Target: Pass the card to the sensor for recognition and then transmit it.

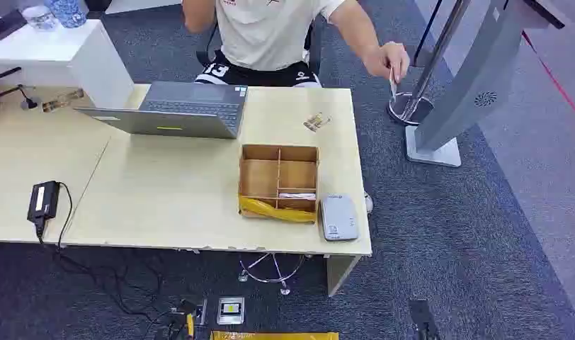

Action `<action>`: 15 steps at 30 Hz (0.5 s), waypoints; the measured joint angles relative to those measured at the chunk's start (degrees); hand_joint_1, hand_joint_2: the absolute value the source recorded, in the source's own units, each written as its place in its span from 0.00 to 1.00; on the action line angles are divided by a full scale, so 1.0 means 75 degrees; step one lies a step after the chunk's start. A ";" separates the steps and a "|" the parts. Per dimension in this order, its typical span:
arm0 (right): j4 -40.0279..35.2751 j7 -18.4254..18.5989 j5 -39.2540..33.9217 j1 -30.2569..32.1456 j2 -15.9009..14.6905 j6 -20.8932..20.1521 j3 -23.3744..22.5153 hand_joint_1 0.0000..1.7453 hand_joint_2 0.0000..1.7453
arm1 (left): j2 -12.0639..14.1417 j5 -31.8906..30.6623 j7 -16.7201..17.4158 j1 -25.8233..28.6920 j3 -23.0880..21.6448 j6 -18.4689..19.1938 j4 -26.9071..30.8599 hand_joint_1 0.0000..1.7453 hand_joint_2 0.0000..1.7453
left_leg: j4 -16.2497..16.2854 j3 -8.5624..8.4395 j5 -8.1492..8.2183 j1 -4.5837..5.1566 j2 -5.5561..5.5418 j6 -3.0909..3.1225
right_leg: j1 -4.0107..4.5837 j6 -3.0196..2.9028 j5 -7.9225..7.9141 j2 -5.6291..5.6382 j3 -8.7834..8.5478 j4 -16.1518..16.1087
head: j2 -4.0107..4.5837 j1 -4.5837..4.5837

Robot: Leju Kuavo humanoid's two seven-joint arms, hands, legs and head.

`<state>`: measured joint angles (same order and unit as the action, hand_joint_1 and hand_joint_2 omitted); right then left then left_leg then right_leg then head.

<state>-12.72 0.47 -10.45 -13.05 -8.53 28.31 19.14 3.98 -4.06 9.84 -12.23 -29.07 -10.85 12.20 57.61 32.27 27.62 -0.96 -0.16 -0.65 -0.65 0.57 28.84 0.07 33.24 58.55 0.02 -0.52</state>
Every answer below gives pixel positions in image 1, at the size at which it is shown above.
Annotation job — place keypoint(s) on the person's left hand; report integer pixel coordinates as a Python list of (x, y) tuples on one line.
[(383, 58)]

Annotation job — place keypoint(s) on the chrome stanchion pole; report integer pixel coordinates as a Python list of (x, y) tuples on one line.
[(435, 51)]

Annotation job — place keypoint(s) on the small clear card clip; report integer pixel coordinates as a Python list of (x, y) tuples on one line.
[(316, 121)]

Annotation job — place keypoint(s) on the grey kiosk stand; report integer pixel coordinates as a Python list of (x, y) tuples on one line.
[(475, 80)]

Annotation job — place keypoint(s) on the person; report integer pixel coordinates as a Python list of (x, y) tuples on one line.
[(264, 33)]

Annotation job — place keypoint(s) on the person's foot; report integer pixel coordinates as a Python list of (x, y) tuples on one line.
[(368, 202)]

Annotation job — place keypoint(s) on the white card stack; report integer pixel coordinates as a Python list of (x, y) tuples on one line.
[(297, 196)]

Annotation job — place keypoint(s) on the grey card reader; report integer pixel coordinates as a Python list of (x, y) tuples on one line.
[(339, 218)]

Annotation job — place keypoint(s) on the wooden compartment box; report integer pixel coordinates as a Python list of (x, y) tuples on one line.
[(259, 178)]

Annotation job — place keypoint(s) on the red floor tape line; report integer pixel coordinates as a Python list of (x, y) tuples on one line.
[(555, 80)]

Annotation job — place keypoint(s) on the yellow tape strip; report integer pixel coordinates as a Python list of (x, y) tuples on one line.
[(268, 211)]

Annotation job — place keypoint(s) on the grey laptop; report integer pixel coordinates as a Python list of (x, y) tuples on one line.
[(175, 124)]

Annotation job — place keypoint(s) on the pale desk leg panel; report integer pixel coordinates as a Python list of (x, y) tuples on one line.
[(341, 277)]

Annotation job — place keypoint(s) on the chrome stool base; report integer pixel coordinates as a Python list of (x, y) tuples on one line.
[(274, 267)]

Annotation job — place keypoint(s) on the black robot foot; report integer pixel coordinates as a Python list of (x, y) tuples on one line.
[(423, 321)]

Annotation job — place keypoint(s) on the silver floor socket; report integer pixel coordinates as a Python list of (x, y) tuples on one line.
[(230, 310)]

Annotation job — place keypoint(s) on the yellow parcel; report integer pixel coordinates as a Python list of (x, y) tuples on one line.
[(273, 336)]

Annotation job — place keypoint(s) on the blue patterned water bottle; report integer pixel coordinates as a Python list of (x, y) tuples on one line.
[(67, 11)]

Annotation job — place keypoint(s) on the floor socket with plugs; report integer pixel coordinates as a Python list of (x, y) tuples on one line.
[(189, 316)]

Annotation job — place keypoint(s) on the clear acrylic holder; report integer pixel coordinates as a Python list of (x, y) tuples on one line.
[(62, 100)]

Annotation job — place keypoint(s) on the white cabinet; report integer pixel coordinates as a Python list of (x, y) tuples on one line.
[(57, 51)]

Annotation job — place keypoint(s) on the clear drinking glass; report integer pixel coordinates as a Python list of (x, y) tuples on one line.
[(39, 18)]

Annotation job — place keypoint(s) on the black power adapter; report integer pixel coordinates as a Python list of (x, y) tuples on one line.
[(43, 201)]

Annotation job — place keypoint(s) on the black flat device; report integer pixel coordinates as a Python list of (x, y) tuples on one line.
[(5, 24)]

